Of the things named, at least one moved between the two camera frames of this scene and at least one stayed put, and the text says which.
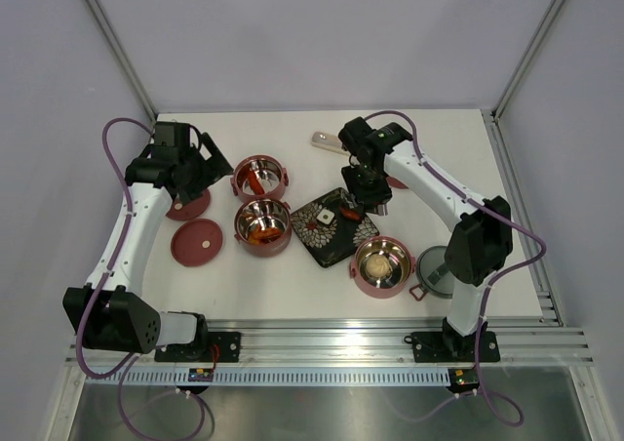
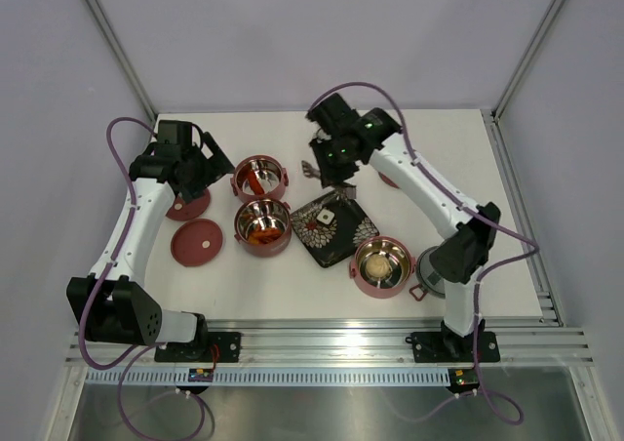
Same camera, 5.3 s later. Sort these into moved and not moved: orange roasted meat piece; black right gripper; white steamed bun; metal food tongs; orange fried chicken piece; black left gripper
Moved: metal food tongs; black right gripper
Not moved: orange fried chicken piece; white steamed bun; black left gripper; orange roasted meat piece
